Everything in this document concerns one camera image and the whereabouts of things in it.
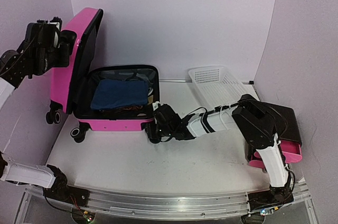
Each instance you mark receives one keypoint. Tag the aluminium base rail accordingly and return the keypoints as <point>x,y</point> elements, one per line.
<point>160,207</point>

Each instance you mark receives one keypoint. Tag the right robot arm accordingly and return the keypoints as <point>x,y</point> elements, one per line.
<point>264,127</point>

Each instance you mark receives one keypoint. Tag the white perforated plastic basket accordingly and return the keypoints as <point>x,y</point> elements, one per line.
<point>216,86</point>

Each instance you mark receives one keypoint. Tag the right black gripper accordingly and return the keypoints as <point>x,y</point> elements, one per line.
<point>152,135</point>

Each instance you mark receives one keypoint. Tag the pink hard-shell suitcase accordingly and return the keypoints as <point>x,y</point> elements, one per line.
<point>73,87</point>

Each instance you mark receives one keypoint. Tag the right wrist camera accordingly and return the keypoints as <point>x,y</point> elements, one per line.
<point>158,108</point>

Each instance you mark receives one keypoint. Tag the blue folded cloth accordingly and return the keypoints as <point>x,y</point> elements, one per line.
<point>112,94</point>

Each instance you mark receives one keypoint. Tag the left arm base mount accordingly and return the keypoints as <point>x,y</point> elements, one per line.
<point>69,194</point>

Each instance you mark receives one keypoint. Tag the black and pink drawer organizer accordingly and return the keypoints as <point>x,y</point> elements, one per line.
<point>291,141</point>

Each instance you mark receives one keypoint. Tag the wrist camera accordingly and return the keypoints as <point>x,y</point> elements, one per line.
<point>158,108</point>
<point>49,32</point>

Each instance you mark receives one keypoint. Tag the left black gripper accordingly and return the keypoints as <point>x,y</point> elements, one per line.
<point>63,58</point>

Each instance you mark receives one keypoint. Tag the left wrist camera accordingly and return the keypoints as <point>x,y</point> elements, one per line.
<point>49,32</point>

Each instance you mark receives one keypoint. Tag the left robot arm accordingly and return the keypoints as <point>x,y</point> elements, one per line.
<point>15,66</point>

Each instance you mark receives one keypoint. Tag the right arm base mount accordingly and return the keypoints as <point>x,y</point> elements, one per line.
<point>266,200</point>

